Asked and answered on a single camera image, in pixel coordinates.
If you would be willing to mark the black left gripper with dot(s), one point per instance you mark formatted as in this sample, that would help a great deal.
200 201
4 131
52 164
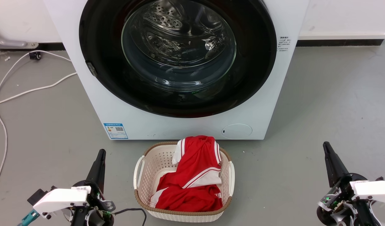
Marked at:
97 201

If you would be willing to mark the small black plug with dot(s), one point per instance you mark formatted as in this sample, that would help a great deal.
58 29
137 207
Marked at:
35 55

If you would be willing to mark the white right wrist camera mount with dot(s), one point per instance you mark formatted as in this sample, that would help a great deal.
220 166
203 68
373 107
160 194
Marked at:
374 190

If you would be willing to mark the cream plastic laundry basket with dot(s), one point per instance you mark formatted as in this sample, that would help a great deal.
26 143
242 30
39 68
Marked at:
145 175

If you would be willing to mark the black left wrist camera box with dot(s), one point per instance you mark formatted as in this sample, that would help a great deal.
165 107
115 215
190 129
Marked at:
39 195

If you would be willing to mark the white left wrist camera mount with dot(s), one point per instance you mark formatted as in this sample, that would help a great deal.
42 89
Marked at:
60 199

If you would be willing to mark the white front-load washing machine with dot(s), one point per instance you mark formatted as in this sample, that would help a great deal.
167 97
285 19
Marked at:
95 110

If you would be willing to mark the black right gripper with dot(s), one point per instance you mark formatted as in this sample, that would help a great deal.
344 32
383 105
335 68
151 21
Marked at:
340 207

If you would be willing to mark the round black glass washer door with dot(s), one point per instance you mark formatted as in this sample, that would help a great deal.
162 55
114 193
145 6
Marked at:
258 62

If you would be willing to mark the small printed text sticker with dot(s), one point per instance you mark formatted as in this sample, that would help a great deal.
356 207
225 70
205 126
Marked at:
284 45

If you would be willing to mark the steel perforated washer drum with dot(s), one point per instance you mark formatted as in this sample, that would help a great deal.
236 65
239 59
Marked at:
167 22

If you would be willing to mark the grey pipe with bracket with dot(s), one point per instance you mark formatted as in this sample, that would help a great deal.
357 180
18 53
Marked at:
10 43

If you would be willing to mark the blue energy label sticker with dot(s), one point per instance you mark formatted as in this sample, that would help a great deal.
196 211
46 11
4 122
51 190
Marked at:
115 131

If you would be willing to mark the red and white jersey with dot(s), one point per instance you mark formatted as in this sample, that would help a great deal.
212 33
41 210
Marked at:
195 163

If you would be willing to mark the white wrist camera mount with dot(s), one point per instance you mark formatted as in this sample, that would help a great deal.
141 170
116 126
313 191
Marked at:
374 190
60 199

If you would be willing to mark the round white filter cover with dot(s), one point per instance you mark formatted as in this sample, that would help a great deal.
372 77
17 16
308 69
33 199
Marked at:
238 131

